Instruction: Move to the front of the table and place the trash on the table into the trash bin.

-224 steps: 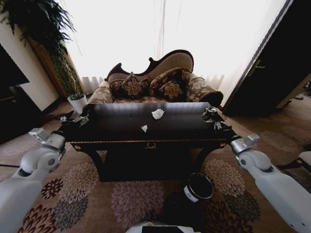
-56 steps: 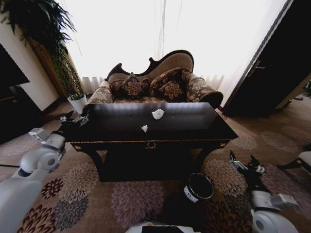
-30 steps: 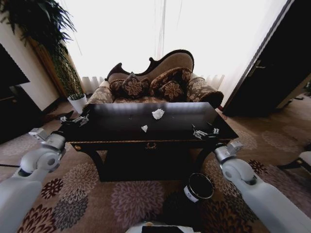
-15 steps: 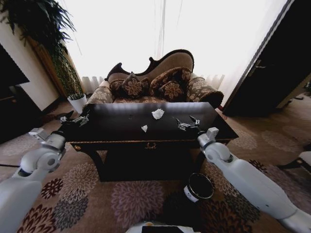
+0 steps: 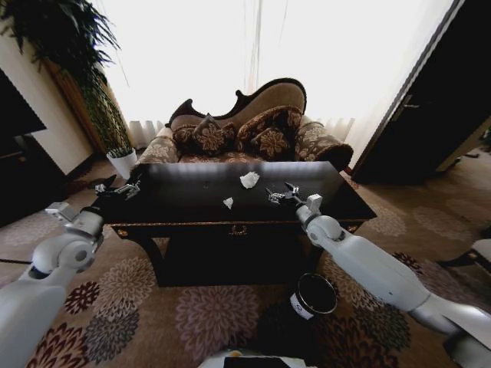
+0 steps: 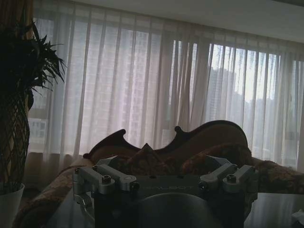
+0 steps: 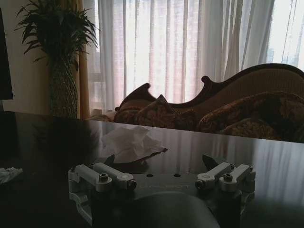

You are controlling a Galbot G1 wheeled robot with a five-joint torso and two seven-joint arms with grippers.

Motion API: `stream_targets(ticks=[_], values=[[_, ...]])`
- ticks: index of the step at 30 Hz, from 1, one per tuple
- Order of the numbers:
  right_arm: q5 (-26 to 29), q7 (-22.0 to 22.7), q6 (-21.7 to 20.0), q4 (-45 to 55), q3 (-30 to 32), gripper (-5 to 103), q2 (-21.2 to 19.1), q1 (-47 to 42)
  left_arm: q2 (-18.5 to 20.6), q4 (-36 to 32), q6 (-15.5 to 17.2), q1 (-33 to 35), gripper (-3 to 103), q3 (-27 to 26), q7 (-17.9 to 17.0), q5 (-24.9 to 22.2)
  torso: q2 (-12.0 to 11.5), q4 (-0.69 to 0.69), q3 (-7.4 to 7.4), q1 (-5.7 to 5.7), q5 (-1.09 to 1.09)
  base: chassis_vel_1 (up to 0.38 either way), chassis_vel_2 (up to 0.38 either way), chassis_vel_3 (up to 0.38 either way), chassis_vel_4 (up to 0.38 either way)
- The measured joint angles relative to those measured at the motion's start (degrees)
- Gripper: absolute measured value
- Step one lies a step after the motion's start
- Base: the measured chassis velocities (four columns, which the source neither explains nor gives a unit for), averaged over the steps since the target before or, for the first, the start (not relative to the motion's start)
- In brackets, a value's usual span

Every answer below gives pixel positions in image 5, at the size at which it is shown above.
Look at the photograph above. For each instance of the dark wooden door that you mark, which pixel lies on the dark wooden door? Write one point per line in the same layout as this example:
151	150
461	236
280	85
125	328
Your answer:
433	96

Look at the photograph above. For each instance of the dark low cabinet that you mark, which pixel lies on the dark low cabinet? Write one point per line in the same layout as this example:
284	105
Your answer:
27	180

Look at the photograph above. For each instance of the dark floral square cushion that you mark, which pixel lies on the dark floral square cushion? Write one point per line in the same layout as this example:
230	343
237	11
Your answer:
213	134

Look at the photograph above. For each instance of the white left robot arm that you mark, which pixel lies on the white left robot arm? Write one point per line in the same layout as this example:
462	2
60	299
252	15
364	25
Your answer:
46	268

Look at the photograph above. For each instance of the tall green leafy plant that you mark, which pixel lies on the tall green leafy plant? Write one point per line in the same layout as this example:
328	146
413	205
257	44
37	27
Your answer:
73	42

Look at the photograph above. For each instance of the small crumpled white tissue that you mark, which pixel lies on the small crumpled white tissue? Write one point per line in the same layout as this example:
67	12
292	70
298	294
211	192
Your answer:
229	202

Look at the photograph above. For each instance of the white sheer curtain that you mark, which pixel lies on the white sheer curtain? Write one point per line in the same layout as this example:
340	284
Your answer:
268	42

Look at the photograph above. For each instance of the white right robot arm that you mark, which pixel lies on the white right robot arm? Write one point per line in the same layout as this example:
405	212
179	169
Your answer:
368	264

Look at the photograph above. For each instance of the white upholstered stool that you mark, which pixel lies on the white upholstered stool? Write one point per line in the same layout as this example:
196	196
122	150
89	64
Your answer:
482	249

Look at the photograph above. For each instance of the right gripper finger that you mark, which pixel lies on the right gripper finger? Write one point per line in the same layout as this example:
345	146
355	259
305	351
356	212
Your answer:
275	197
292	189

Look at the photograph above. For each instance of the large crumpled white tissue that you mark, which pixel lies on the large crumpled white tissue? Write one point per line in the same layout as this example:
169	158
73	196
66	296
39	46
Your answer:
249	179

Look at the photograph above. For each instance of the white robot front shell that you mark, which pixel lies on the white robot front shell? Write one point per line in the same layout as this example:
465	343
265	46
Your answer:
253	358

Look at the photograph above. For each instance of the black flat screen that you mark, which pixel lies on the black flat screen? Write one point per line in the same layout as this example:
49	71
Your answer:
17	107

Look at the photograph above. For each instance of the large floral brown cushion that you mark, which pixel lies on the large floral brown cushion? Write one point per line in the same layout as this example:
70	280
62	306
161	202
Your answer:
268	132

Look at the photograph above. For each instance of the brown carved chaise sofa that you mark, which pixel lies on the brown carved chaise sofa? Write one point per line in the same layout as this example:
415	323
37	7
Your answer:
264	96

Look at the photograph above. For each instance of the black round trash bin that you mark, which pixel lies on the black round trash bin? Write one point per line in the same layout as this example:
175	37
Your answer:
312	297

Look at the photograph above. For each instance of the dark wooden coffee table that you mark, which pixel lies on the dark wooden coffee table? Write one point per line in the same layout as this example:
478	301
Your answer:
238	214

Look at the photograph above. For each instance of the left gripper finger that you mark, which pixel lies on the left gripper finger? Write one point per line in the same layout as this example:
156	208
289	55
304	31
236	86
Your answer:
129	189
105	187

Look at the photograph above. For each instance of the white plant pot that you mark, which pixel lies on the white plant pot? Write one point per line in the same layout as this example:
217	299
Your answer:
122	163

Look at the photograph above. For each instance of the small floral round cushion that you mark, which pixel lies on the small floral round cushion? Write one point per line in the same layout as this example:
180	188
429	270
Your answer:
183	137

